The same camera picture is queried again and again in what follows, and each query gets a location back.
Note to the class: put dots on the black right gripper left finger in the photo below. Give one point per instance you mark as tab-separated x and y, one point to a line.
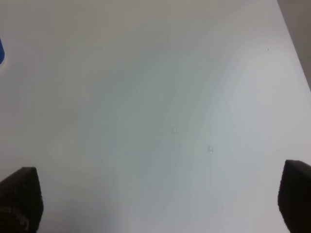
21	202

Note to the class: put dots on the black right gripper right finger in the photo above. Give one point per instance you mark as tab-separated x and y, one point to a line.
294	196

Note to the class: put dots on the white cup blue sleeve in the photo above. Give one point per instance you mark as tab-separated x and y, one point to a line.
2	53

